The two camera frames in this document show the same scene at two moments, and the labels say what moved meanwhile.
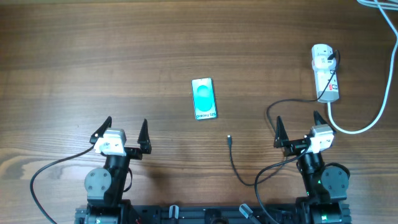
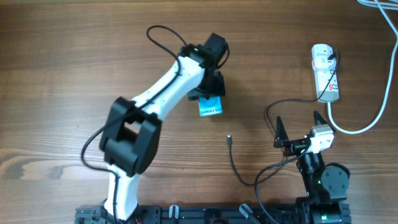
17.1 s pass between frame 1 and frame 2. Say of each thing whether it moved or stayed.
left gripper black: moved
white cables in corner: stayed
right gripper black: stayed
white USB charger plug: stayed
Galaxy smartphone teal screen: moved
